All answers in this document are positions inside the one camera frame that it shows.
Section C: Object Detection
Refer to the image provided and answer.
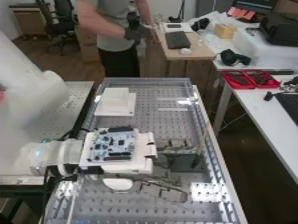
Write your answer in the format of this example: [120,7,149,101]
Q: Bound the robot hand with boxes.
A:
[78,125,202,203]

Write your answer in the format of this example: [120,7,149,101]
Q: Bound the white block with screws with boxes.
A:
[101,177,134,192]

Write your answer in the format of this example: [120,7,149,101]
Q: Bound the small white box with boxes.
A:
[93,86,137,118]

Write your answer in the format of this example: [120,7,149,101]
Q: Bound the clear box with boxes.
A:
[41,77,247,224]

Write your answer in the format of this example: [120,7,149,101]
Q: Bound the white computer mouse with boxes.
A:
[178,47,194,56]

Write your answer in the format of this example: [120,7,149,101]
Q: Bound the wooden desk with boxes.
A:
[148,21,219,98]

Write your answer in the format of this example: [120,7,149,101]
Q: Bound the person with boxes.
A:
[76,0,157,79]

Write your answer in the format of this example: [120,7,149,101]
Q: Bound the red tray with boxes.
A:
[246,68,282,90]
[219,69,258,91]

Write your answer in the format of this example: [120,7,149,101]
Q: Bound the white desk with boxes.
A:
[190,11,298,76]
[211,73,298,185]

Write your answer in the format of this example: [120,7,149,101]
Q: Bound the black keyboard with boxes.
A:
[163,30,193,50]

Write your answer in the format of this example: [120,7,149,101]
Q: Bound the black headphones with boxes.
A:
[219,48,253,67]

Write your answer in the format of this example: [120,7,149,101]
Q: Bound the black office chair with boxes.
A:
[34,0,77,52]

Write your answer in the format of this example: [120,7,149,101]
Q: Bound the wooden block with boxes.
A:
[214,23,237,40]

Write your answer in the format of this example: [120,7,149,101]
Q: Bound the wooden cabinet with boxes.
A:
[9,3,48,37]

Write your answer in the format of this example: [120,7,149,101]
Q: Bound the black case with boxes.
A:
[258,12,298,47]

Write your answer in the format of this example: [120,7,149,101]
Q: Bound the black cable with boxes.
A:
[56,127,90,142]

